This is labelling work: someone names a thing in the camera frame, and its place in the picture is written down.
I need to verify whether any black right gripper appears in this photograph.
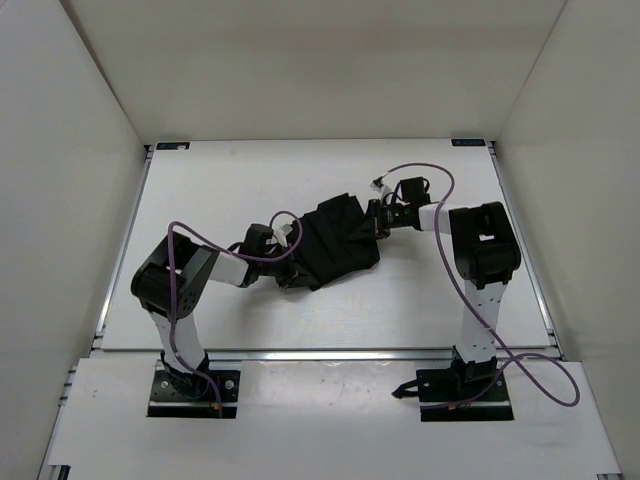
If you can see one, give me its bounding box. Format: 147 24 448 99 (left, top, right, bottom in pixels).
350 200 410 242

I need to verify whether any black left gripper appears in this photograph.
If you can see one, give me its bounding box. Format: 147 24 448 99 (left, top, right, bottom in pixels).
257 243 317 290

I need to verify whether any black pleated skirt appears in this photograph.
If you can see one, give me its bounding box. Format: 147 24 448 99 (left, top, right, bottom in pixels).
276 193 380 291

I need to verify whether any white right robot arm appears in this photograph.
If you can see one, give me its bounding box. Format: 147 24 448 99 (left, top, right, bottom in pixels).
367 177 521 401

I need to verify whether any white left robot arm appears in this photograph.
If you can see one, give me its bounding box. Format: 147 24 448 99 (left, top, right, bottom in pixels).
131 220 303 402

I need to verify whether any blue right table label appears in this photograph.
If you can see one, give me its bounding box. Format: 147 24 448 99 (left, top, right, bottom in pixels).
451 138 486 148

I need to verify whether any blue table label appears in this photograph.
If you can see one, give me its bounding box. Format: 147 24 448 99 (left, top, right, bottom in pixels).
451 138 486 148
155 142 190 151

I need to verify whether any blue left table label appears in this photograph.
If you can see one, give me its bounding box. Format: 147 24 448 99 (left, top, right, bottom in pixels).
155 142 190 151

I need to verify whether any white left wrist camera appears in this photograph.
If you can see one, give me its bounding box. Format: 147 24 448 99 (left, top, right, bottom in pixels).
273 224 294 249

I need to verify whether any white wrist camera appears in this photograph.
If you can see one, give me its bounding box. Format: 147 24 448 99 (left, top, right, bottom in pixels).
273 224 294 249
370 174 393 201

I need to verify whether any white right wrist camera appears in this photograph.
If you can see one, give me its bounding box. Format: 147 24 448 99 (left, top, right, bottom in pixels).
370 174 393 201

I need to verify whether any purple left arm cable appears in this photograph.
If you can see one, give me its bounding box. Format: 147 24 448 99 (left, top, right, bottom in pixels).
167 209 305 371

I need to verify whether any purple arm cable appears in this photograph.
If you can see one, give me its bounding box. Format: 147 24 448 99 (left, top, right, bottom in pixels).
394 163 581 414
167 209 305 371

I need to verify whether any aluminium table rail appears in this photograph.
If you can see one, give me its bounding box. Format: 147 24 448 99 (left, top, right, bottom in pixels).
199 347 564 362

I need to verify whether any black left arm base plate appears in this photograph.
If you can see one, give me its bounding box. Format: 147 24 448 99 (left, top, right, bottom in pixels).
147 369 241 420

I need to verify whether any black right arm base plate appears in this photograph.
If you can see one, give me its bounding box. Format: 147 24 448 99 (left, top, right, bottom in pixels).
391 366 515 423

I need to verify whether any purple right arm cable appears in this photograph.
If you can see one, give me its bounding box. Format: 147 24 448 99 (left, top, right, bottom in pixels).
394 163 581 414

